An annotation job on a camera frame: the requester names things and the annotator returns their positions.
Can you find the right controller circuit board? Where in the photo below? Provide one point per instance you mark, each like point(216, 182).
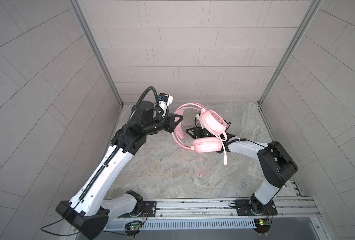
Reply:
point(262, 225)

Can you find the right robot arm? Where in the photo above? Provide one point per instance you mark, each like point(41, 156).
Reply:
point(276, 164)

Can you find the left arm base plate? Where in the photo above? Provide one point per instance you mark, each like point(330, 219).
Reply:
point(145, 207)

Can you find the aluminium mounting rail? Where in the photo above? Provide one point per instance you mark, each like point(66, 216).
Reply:
point(192, 207)

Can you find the white slotted cable duct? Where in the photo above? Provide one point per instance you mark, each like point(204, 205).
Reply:
point(198, 224)

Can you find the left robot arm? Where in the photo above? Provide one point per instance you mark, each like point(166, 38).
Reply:
point(116, 157)

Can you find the controller circuit board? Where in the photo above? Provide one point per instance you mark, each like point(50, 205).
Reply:
point(262, 225)
point(133, 226)

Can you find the left controller circuit board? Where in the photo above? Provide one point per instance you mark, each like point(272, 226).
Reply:
point(133, 226)

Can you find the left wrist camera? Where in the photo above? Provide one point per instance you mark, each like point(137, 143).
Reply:
point(164, 101)

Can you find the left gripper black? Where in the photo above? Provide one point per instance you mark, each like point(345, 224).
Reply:
point(169, 125)

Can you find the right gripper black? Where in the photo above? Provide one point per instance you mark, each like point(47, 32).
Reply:
point(196, 129)

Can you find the pink headphones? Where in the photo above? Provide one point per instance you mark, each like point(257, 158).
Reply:
point(210, 121)

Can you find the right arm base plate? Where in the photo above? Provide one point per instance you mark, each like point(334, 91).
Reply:
point(245, 208)

